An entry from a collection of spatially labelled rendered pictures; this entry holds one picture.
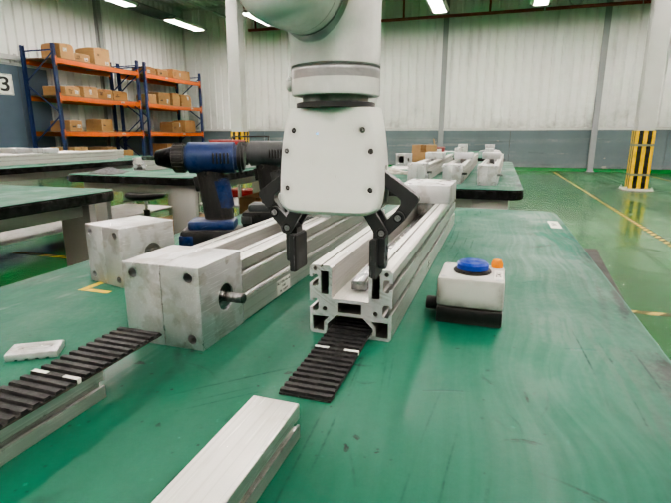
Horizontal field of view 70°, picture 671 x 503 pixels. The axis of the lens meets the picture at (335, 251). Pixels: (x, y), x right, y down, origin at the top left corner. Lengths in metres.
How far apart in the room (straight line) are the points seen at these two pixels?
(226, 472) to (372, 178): 0.27
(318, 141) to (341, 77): 0.06
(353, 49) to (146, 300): 0.35
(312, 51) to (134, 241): 0.47
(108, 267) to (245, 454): 0.55
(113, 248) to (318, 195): 0.44
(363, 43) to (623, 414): 0.39
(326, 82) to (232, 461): 0.30
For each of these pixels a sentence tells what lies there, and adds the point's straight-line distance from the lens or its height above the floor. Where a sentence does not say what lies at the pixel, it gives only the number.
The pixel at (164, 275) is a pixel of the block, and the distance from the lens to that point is 0.56.
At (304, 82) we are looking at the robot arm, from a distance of 0.45.
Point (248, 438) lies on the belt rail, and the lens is 0.36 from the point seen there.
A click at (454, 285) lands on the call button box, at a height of 0.83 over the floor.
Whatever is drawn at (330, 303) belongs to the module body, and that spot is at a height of 0.82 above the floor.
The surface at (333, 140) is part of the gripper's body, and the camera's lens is 0.45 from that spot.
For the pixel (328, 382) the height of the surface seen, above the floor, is 0.78.
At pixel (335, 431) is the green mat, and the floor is 0.78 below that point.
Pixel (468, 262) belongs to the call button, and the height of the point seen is 0.85.
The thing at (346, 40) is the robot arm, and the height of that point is 1.09.
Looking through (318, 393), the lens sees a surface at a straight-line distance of 0.46.
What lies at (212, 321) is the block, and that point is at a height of 0.81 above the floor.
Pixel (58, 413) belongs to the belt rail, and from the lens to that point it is 0.47.
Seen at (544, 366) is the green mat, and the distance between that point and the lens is 0.55.
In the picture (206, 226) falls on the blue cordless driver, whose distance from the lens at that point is 0.99.
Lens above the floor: 1.01
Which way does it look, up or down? 14 degrees down
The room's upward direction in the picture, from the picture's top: straight up
